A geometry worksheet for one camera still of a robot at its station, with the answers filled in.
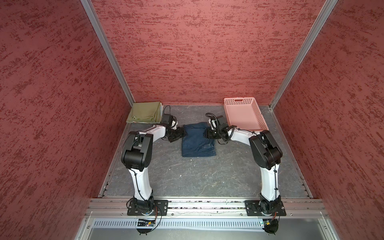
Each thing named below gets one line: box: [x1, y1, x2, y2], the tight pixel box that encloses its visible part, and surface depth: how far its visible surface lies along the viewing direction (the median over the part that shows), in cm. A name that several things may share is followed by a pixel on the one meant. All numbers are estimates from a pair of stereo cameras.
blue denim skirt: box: [181, 122, 217, 157], surface depth 97 cm
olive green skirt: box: [126, 101, 162, 123], surface depth 111 cm
